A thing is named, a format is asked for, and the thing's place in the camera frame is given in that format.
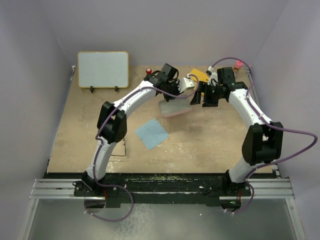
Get yellow book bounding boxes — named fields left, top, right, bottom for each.
left=189, top=68, right=209, bottom=83

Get aluminium rail frame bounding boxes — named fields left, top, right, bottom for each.
left=29, top=178, right=86, bottom=200

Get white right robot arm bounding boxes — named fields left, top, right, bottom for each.
left=190, top=67, right=284, bottom=196

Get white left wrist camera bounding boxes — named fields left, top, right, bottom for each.
left=178, top=77, right=196, bottom=93

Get thin framed sunglasses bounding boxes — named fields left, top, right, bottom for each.
left=111, top=139, right=127, bottom=157

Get blue cleaning cloth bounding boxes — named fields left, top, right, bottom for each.
left=135, top=118, right=169, bottom=150

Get pink capped small bottle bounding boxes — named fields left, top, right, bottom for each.
left=232, top=60, right=244, bottom=73

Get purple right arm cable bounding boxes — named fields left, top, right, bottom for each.
left=211, top=57, right=318, bottom=216

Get small whiteboard on stand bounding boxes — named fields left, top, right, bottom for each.
left=77, top=51, right=129, bottom=90

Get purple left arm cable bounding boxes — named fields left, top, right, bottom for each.
left=83, top=74, right=200, bottom=223

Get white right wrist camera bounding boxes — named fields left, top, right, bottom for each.
left=206, top=65, right=218, bottom=82

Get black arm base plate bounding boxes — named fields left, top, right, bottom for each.
left=43, top=171, right=252, bottom=208

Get pink glasses case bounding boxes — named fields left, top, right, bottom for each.
left=158, top=98, right=192, bottom=118

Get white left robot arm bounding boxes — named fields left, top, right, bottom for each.
left=81, top=63, right=181, bottom=196

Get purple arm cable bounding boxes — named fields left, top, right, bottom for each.
left=83, top=74, right=200, bottom=223
left=211, top=57, right=318, bottom=216

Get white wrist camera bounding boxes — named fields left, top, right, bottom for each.
left=178, top=77, right=196, bottom=93
left=206, top=65, right=218, bottom=82

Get red and black stamp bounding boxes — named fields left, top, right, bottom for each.
left=145, top=67, right=153, bottom=74

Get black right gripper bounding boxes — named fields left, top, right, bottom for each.
left=191, top=80, right=225, bottom=107

